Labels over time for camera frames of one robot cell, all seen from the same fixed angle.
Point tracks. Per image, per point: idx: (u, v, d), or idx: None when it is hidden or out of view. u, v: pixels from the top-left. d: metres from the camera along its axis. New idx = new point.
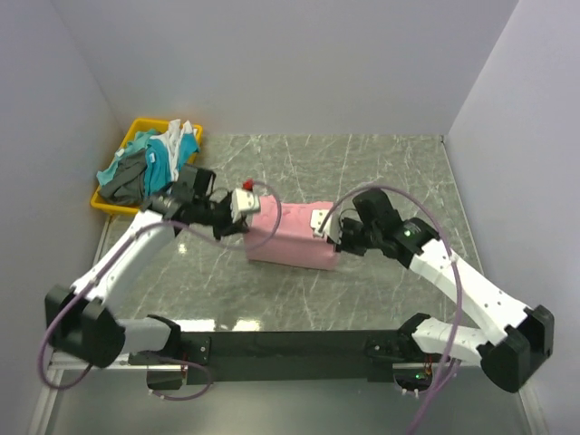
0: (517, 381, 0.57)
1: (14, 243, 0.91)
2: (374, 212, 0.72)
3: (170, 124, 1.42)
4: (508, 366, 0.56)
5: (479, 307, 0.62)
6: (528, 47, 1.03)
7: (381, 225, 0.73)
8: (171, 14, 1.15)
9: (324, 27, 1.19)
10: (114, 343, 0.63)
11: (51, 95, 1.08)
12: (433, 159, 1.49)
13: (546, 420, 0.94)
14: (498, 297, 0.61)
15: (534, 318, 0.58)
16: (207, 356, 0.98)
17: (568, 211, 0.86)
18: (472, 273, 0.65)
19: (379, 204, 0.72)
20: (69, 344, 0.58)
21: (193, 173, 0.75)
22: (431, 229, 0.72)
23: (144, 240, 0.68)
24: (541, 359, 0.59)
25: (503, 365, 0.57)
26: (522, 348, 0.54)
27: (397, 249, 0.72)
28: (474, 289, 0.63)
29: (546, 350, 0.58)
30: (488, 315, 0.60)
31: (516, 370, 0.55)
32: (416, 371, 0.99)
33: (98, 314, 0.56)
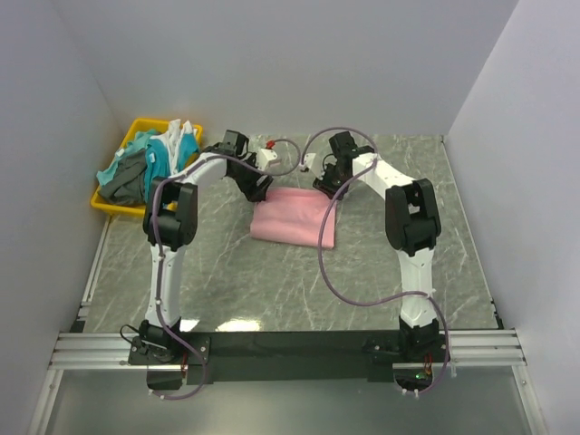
0: (400, 227, 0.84)
1: (15, 243, 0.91)
2: (338, 142, 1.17)
3: (170, 124, 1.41)
4: (393, 213, 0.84)
5: (383, 181, 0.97)
6: (527, 48, 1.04)
7: (341, 149, 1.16)
8: (171, 14, 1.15)
9: (324, 27, 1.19)
10: (191, 235, 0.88)
11: (50, 95, 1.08)
12: (433, 159, 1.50)
13: (546, 420, 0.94)
14: (397, 174, 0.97)
15: (419, 186, 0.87)
16: (207, 356, 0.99)
17: (568, 211, 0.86)
18: (386, 167, 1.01)
19: (342, 137, 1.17)
20: (163, 219, 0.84)
21: (234, 135, 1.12)
22: (372, 150, 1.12)
23: (212, 163, 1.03)
24: (430, 225, 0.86)
25: (391, 217, 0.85)
26: (399, 194, 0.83)
27: (347, 163, 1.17)
28: (385, 171, 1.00)
29: (430, 216, 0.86)
30: (387, 182, 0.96)
31: (397, 214, 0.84)
32: (416, 371, 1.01)
33: (192, 188, 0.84)
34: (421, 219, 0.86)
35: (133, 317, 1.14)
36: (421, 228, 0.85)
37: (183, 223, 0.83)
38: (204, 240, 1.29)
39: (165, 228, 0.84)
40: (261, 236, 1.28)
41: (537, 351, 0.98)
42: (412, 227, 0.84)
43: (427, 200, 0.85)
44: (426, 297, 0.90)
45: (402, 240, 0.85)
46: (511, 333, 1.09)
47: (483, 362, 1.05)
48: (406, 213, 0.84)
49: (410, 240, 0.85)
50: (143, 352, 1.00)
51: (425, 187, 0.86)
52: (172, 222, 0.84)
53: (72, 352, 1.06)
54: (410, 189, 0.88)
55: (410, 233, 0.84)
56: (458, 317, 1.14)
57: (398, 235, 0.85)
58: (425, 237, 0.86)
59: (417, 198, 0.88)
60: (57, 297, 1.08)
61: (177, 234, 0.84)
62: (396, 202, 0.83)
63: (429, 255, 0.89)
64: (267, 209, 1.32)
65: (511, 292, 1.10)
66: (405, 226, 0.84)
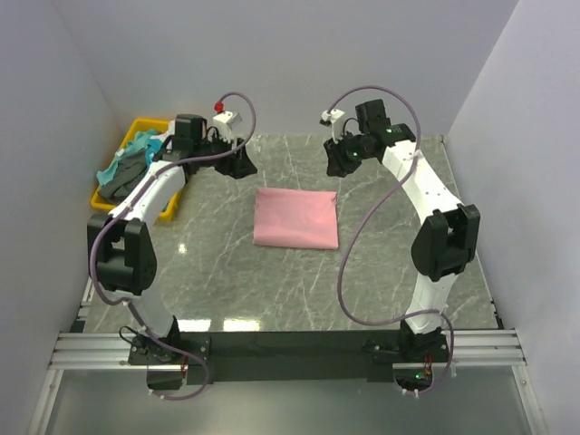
0: (431, 256, 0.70)
1: (15, 243, 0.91)
2: (366, 113, 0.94)
3: (170, 124, 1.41)
4: (428, 242, 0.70)
5: (422, 194, 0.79)
6: (528, 47, 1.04)
7: (369, 121, 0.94)
8: (171, 14, 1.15)
9: (324, 27, 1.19)
10: (149, 270, 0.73)
11: (50, 95, 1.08)
12: (433, 159, 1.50)
13: (546, 420, 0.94)
14: (439, 189, 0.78)
15: (462, 213, 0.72)
16: (207, 356, 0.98)
17: (568, 211, 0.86)
18: (429, 171, 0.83)
19: (372, 107, 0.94)
20: (111, 266, 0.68)
21: (186, 124, 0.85)
22: (410, 133, 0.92)
23: (164, 178, 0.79)
24: (463, 254, 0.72)
25: (422, 243, 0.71)
26: (440, 223, 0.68)
27: (378, 143, 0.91)
28: (426, 181, 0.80)
29: (466, 246, 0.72)
30: (428, 198, 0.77)
31: (430, 245, 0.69)
32: (416, 371, 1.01)
33: (140, 227, 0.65)
34: (456, 248, 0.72)
35: (133, 317, 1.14)
36: (455, 257, 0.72)
37: (135, 269, 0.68)
38: (204, 240, 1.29)
39: (116, 277, 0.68)
40: (265, 243, 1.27)
41: (537, 352, 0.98)
42: (446, 256, 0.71)
43: (469, 231, 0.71)
44: (438, 314, 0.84)
45: (430, 268, 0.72)
46: (511, 333, 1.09)
47: (483, 363, 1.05)
48: (443, 242, 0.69)
49: (439, 268, 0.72)
50: (143, 352, 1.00)
51: (473, 217, 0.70)
52: (122, 269, 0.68)
53: (72, 352, 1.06)
54: (451, 215, 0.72)
55: (441, 262, 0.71)
56: (458, 317, 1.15)
57: (428, 262, 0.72)
58: (453, 265, 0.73)
59: (458, 222, 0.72)
60: (57, 297, 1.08)
61: (131, 282, 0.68)
62: (434, 233, 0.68)
63: (453, 279, 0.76)
64: (269, 214, 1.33)
65: (512, 293, 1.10)
66: (437, 256, 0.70)
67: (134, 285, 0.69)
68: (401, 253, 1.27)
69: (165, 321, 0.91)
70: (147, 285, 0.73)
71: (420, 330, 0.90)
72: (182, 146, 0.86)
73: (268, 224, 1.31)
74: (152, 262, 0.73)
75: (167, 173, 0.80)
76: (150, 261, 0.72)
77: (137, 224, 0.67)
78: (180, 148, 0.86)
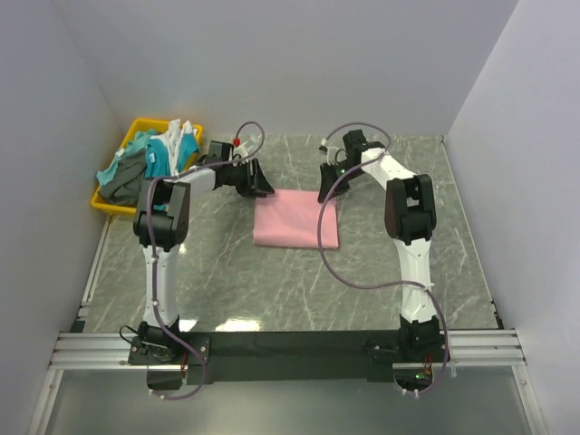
0: (397, 216, 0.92)
1: (15, 243, 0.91)
2: (350, 138, 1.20)
3: (170, 124, 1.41)
4: (392, 203, 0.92)
5: (387, 174, 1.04)
6: (528, 46, 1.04)
7: (351, 143, 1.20)
8: (171, 14, 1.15)
9: (324, 27, 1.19)
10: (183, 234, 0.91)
11: (50, 95, 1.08)
12: (433, 159, 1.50)
13: (546, 420, 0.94)
14: (399, 169, 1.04)
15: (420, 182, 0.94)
16: (207, 356, 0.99)
17: (568, 211, 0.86)
18: (391, 159, 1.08)
19: (353, 133, 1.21)
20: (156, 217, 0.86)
21: (218, 147, 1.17)
22: (381, 142, 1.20)
23: (202, 172, 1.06)
24: (425, 217, 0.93)
25: (390, 206, 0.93)
26: (401, 186, 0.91)
27: (355, 156, 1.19)
28: (389, 165, 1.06)
29: (426, 208, 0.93)
30: (391, 176, 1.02)
31: (395, 203, 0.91)
32: (416, 371, 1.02)
33: (186, 185, 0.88)
34: (419, 212, 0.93)
35: (132, 317, 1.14)
36: (418, 219, 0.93)
37: (176, 219, 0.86)
38: (204, 239, 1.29)
39: (159, 227, 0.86)
40: (265, 242, 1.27)
41: (537, 351, 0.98)
42: (410, 217, 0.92)
43: (425, 196, 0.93)
44: (424, 290, 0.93)
45: (399, 228, 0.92)
46: (511, 333, 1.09)
47: (483, 362, 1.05)
48: (404, 201, 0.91)
49: (405, 229, 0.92)
50: (143, 353, 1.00)
51: (426, 182, 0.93)
52: (165, 220, 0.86)
53: (72, 352, 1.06)
54: (410, 184, 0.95)
55: (407, 223, 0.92)
56: (458, 317, 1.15)
57: (396, 224, 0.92)
58: (420, 227, 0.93)
59: (416, 192, 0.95)
60: (57, 297, 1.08)
61: (169, 231, 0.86)
62: (396, 192, 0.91)
63: (424, 246, 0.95)
64: (268, 212, 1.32)
65: (511, 293, 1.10)
66: (402, 216, 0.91)
67: (172, 235, 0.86)
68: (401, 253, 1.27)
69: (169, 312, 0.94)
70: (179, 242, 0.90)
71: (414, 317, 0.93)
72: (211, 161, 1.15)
73: (268, 224, 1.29)
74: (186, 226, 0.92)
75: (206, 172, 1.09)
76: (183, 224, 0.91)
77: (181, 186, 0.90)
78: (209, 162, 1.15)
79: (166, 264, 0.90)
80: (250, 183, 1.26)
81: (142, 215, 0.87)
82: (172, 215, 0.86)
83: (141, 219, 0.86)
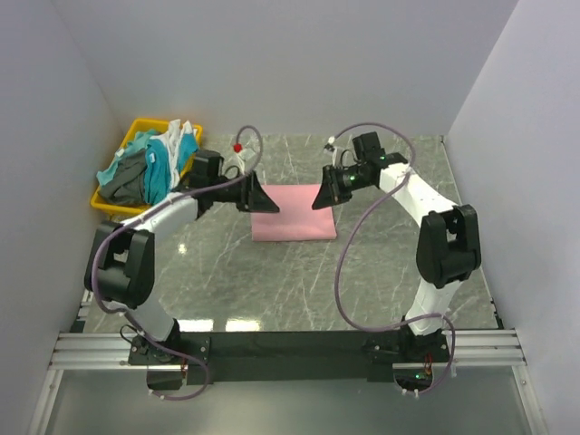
0: (434, 258, 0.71)
1: (15, 243, 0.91)
2: (363, 145, 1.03)
3: (170, 124, 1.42)
4: (428, 244, 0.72)
5: (418, 201, 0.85)
6: (527, 46, 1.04)
7: (365, 153, 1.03)
8: (171, 15, 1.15)
9: (323, 28, 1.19)
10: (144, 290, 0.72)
11: (50, 95, 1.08)
12: (433, 159, 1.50)
13: (546, 420, 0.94)
14: (433, 195, 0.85)
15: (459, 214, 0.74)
16: (207, 356, 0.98)
17: (568, 211, 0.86)
18: (422, 183, 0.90)
19: (366, 139, 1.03)
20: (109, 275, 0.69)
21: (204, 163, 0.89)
22: (401, 157, 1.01)
23: (178, 204, 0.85)
24: (468, 258, 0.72)
25: (424, 246, 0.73)
26: (439, 222, 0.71)
27: (373, 171, 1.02)
28: (419, 190, 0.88)
29: (469, 248, 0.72)
30: (421, 204, 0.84)
31: (431, 245, 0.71)
32: (416, 371, 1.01)
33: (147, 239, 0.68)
34: (459, 251, 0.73)
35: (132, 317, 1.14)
36: (459, 262, 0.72)
37: (130, 278, 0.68)
38: (204, 239, 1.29)
39: (111, 286, 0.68)
40: (265, 236, 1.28)
41: (537, 352, 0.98)
42: (449, 258, 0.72)
43: (468, 230, 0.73)
44: (439, 318, 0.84)
45: (437, 272, 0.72)
46: (511, 333, 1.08)
47: (483, 362, 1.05)
48: (444, 242, 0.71)
49: (444, 275, 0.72)
50: (143, 353, 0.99)
51: (468, 214, 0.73)
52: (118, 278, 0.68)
53: (72, 352, 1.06)
54: (449, 217, 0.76)
55: (446, 266, 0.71)
56: (458, 317, 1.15)
57: (433, 268, 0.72)
58: (459, 272, 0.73)
59: (454, 226, 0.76)
60: (57, 298, 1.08)
61: (123, 292, 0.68)
62: (433, 231, 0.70)
63: (457, 285, 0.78)
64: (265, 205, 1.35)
65: (511, 294, 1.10)
66: (441, 257, 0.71)
67: (128, 296, 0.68)
68: (401, 253, 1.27)
69: (159, 332, 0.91)
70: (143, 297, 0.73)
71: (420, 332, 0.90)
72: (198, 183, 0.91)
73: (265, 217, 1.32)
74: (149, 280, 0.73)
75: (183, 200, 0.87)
76: (149, 275, 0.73)
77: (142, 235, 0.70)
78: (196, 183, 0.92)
79: (138, 308, 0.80)
80: (243, 200, 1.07)
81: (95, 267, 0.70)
82: (127, 271, 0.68)
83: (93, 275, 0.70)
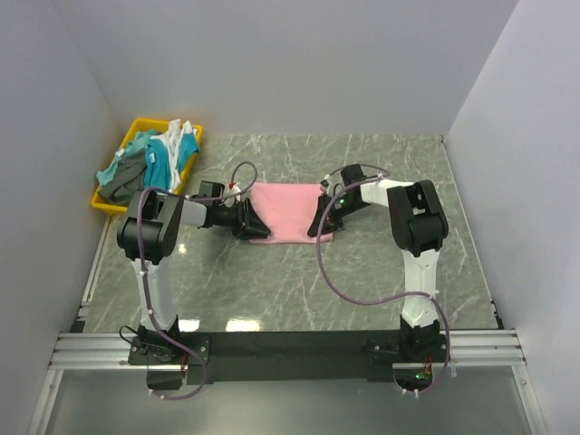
0: (403, 223, 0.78)
1: (14, 244, 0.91)
2: (348, 174, 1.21)
3: (170, 124, 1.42)
4: (396, 210, 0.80)
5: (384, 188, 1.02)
6: (528, 46, 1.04)
7: (350, 180, 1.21)
8: (170, 14, 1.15)
9: (323, 27, 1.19)
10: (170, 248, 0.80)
11: (49, 95, 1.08)
12: (433, 159, 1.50)
13: (546, 420, 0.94)
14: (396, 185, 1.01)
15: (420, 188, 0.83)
16: (207, 356, 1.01)
17: (569, 211, 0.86)
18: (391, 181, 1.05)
19: (352, 169, 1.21)
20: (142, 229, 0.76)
21: (208, 186, 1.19)
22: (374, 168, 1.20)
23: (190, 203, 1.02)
24: (436, 223, 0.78)
25: (394, 216, 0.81)
26: (401, 191, 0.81)
27: (356, 192, 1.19)
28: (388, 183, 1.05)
29: (434, 213, 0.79)
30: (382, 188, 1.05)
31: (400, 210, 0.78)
32: (416, 371, 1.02)
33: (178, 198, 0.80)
34: (427, 218, 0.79)
35: (132, 317, 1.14)
36: (429, 226, 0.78)
37: (164, 228, 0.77)
38: (204, 239, 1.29)
39: (147, 236, 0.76)
40: (282, 239, 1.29)
41: (537, 352, 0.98)
42: (418, 223, 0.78)
43: (429, 198, 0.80)
44: (430, 298, 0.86)
45: (409, 237, 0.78)
46: (511, 333, 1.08)
47: (483, 362, 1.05)
48: (408, 206, 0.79)
49: (417, 239, 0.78)
50: (143, 353, 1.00)
51: (427, 186, 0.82)
52: (153, 229, 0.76)
53: (72, 352, 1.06)
54: (413, 193, 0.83)
55: (416, 231, 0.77)
56: (458, 317, 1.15)
57: (404, 235, 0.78)
58: (430, 237, 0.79)
59: (420, 200, 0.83)
60: (57, 298, 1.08)
61: (158, 240, 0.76)
62: (397, 198, 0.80)
63: (434, 256, 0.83)
64: (267, 207, 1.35)
65: (511, 294, 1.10)
66: (409, 220, 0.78)
67: (161, 246, 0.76)
68: (401, 253, 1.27)
69: (169, 314, 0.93)
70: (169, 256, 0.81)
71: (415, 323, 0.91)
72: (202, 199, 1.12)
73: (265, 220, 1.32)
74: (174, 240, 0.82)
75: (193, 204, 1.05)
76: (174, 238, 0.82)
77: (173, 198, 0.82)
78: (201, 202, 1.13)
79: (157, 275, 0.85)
80: (240, 218, 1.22)
81: (127, 225, 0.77)
82: (161, 222, 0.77)
83: (127, 229, 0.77)
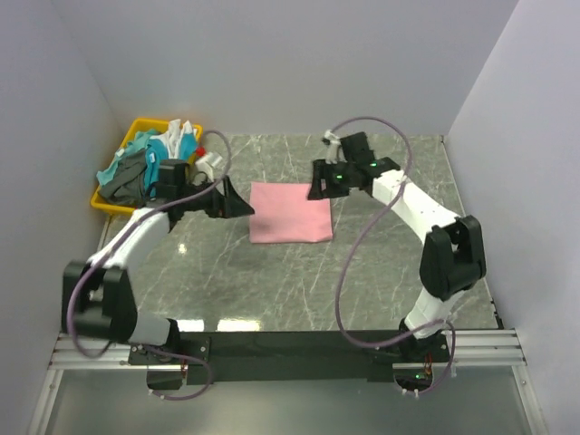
0: (443, 276, 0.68)
1: (14, 243, 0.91)
2: (352, 148, 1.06)
3: (170, 124, 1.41)
4: (435, 261, 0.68)
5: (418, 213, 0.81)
6: (528, 46, 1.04)
7: (356, 157, 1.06)
8: (170, 14, 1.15)
9: (324, 26, 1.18)
10: (127, 323, 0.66)
11: (50, 95, 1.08)
12: (433, 159, 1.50)
13: (546, 420, 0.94)
14: (433, 206, 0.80)
15: (462, 223, 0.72)
16: (207, 356, 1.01)
17: (569, 210, 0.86)
18: (418, 192, 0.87)
19: (356, 142, 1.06)
20: (87, 320, 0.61)
21: (170, 170, 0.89)
22: (393, 163, 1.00)
23: (148, 223, 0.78)
24: (474, 269, 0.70)
25: (430, 261, 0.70)
26: (446, 239, 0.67)
27: (364, 179, 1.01)
28: (416, 201, 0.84)
29: (475, 260, 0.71)
30: (422, 217, 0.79)
31: (441, 264, 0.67)
32: (416, 371, 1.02)
33: (120, 275, 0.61)
34: (465, 264, 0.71)
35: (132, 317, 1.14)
36: (466, 275, 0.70)
37: (111, 317, 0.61)
38: (204, 239, 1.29)
39: (93, 330, 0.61)
40: (279, 239, 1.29)
41: (537, 352, 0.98)
42: (457, 274, 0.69)
43: (473, 244, 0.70)
44: (441, 323, 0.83)
45: (444, 287, 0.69)
46: (511, 333, 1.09)
47: (483, 362, 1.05)
48: (450, 260, 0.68)
49: (450, 290, 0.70)
50: (143, 352, 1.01)
51: (472, 226, 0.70)
52: (99, 317, 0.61)
53: (72, 352, 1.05)
54: (451, 228, 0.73)
55: (455, 281, 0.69)
56: (458, 317, 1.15)
57: (439, 285, 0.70)
58: (465, 284, 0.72)
59: (458, 236, 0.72)
60: (57, 297, 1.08)
61: (108, 330, 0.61)
62: (443, 250, 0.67)
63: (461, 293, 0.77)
64: (266, 206, 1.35)
65: (512, 294, 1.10)
66: (449, 275, 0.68)
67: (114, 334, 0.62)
68: (401, 253, 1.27)
69: (158, 339, 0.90)
70: (129, 329, 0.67)
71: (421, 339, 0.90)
72: (166, 194, 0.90)
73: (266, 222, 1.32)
74: (130, 311, 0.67)
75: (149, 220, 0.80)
76: (130, 307, 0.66)
77: (115, 268, 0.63)
78: (164, 195, 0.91)
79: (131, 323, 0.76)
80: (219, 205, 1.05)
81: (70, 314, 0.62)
82: (105, 311, 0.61)
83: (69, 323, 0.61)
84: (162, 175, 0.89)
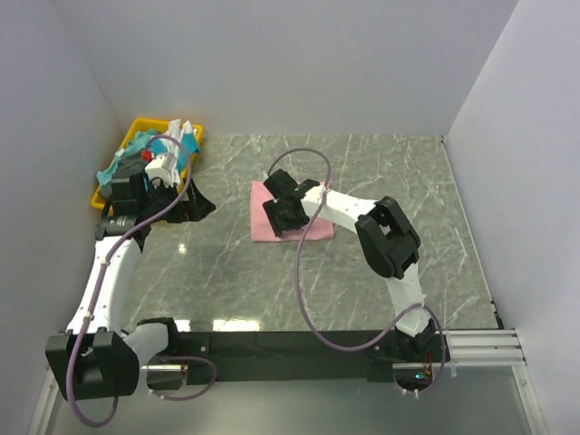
0: (384, 256, 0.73)
1: (14, 242, 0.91)
2: (276, 184, 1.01)
3: (170, 124, 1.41)
4: (370, 244, 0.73)
5: (343, 212, 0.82)
6: (527, 46, 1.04)
7: (281, 191, 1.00)
8: (169, 14, 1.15)
9: (323, 25, 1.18)
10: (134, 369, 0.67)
11: (50, 95, 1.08)
12: (433, 159, 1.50)
13: (546, 420, 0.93)
14: (356, 201, 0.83)
15: (381, 206, 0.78)
16: (207, 355, 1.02)
17: (569, 210, 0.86)
18: (337, 196, 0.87)
19: (277, 178, 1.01)
20: (93, 386, 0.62)
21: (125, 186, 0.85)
22: (314, 181, 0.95)
23: (118, 261, 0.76)
24: (410, 241, 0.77)
25: (368, 247, 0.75)
26: (370, 221, 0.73)
27: (294, 204, 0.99)
28: (341, 202, 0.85)
29: (405, 231, 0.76)
30: (348, 214, 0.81)
31: (376, 245, 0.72)
32: (416, 371, 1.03)
33: (111, 342, 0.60)
34: (399, 238, 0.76)
35: (132, 318, 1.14)
36: (404, 248, 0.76)
37: (115, 378, 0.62)
38: (204, 239, 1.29)
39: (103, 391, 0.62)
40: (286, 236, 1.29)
41: (537, 352, 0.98)
42: (395, 249, 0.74)
43: (397, 218, 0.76)
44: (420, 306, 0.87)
45: (391, 266, 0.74)
46: (511, 333, 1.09)
47: (484, 362, 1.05)
48: (383, 237, 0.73)
49: (399, 265, 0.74)
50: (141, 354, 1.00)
51: (391, 204, 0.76)
52: (101, 379, 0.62)
53: None
54: (376, 213, 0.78)
55: (397, 256, 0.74)
56: (458, 317, 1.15)
57: (385, 264, 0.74)
58: (408, 256, 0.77)
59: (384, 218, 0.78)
60: (57, 297, 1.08)
61: (115, 387, 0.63)
62: (371, 229, 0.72)
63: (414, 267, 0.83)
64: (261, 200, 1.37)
65: (511, 294, 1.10)
66: (389, 252, 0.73)
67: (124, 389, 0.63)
68: None
69: (159, 345, 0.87)
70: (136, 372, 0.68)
71: (415, 332, 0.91)
72: (127, 209, 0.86)
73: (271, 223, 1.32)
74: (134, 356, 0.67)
75: (118, 253, 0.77)
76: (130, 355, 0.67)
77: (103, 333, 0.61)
78: (125, 212, 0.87)
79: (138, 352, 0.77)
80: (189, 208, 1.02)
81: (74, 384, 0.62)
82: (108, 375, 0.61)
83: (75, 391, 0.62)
84: (119, 189, 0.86)
